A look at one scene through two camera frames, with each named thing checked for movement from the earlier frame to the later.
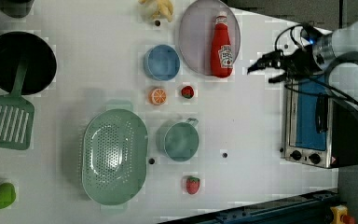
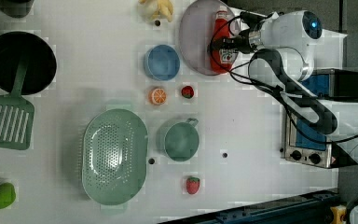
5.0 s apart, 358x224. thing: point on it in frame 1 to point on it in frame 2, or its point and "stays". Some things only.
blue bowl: x=161 y=62 stays
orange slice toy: x=157 y=96 stays
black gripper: x=300 y=64 to x=240 y=43
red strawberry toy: x=192 y=185 stays
